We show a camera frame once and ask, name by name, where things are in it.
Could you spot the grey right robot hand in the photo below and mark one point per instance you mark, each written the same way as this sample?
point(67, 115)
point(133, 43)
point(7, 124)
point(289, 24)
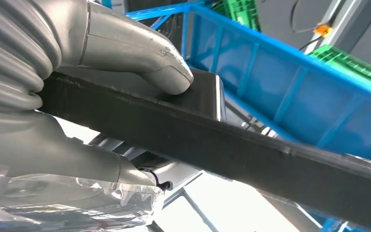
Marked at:
point(124, 41)

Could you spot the green plastic crate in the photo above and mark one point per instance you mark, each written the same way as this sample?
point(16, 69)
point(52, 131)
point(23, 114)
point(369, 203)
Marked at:
point(240, 12)
point(348, 65)

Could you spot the yellow plug connector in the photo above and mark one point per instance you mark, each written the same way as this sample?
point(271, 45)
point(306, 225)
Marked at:
point(323, 30)

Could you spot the blue metal shelf rack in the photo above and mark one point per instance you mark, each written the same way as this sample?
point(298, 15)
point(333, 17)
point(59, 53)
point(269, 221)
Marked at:
point(300, 96)

